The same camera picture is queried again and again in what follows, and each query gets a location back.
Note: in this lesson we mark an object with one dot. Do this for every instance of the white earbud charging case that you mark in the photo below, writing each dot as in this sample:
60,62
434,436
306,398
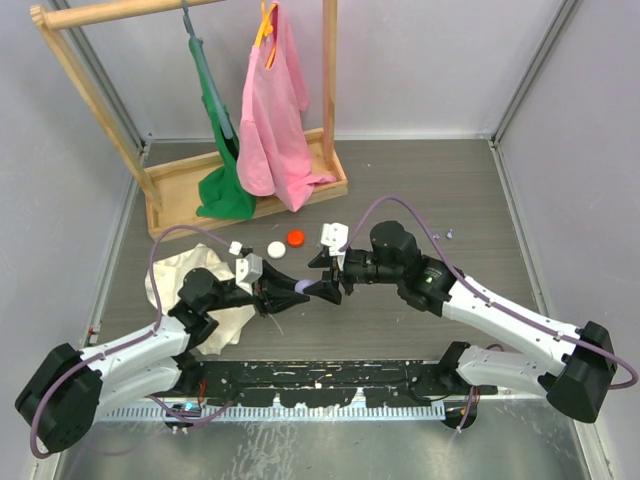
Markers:
276,250

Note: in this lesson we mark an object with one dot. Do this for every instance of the yellow clothes hanger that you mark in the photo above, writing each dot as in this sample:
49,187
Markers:
267,30

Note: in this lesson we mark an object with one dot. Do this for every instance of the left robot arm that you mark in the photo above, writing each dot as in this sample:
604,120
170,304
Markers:
71,388

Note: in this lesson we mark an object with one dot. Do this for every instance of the cream crumpled cloth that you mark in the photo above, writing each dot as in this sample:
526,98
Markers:
184,281

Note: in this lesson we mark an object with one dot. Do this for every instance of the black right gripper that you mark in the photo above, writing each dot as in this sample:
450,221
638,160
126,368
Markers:
326,290

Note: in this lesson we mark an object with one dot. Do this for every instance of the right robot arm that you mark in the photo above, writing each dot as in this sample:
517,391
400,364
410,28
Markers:
570,366

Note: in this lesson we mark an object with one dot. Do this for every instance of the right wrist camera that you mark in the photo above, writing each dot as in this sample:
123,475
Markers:
333,236

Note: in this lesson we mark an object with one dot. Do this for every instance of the pink shirt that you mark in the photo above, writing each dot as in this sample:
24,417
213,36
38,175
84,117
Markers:
274,157

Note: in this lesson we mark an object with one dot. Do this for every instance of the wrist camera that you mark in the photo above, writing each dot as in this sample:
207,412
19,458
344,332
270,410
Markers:
248,270
333,236

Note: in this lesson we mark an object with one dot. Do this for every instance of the grey clothes hanger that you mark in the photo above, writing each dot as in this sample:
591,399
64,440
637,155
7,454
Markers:
210,96

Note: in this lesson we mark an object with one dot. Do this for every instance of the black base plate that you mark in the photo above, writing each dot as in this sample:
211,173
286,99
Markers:
320,384

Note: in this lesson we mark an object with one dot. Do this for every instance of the orange earbud charging case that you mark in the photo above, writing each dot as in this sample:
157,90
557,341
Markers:
295,238

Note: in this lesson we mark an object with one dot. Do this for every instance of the slotted cable duct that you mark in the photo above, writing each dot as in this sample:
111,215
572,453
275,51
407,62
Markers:
150,412

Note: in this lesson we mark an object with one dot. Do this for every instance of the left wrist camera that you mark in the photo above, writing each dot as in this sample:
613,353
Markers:
248,270

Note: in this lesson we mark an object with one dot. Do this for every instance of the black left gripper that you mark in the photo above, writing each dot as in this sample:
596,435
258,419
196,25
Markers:
278,292

